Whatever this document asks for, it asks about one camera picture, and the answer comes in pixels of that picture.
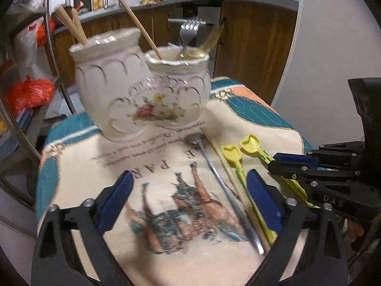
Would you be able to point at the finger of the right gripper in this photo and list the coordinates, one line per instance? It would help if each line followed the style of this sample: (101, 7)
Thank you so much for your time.
(294, 160)

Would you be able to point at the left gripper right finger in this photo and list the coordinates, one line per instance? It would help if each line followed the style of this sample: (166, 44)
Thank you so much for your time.
(322, 260)

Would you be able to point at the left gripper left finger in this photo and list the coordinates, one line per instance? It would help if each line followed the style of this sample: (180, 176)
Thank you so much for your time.
(56, 260)

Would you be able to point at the yellow plastic tulip spoon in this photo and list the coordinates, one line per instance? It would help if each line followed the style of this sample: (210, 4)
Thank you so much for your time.
(233, 155)

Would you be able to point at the silver metal spoon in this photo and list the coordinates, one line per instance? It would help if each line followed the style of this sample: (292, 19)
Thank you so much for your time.
(196, 139)

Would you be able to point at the wooden kitchen cabinets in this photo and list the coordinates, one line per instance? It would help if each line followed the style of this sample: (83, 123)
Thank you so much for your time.
(253, 48)

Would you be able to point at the person's right hand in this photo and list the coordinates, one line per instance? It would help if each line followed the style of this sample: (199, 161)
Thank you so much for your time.
(354, 230)

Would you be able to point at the printed beige teal tablecloth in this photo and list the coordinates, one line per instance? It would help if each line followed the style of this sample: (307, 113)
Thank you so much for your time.
(178, 227)

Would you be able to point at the gold spoon in jar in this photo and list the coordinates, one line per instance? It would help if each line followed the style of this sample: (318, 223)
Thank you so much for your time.
(206, 47)

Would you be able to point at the silver metal fork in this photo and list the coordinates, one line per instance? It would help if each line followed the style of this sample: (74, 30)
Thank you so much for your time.
(188, 32)

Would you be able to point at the white double ceramic utensil jar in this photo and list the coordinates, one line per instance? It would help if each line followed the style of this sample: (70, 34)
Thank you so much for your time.
(125, 90)

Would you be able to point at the red plastic bag lower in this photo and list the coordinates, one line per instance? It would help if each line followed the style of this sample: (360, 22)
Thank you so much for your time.
(29, 94)

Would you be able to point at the stainless steel shelf rack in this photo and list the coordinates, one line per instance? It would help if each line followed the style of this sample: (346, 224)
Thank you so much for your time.
(27, 63)

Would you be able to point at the wooden spatula in left jar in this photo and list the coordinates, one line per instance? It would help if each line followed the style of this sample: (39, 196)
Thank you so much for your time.
(79, 27)

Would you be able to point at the clear plastic bag on shelf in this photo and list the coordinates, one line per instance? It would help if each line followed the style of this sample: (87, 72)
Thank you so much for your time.
(26, 6)

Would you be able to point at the built-in oven with handles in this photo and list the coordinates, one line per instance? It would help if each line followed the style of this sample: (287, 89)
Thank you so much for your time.
(210, 14)

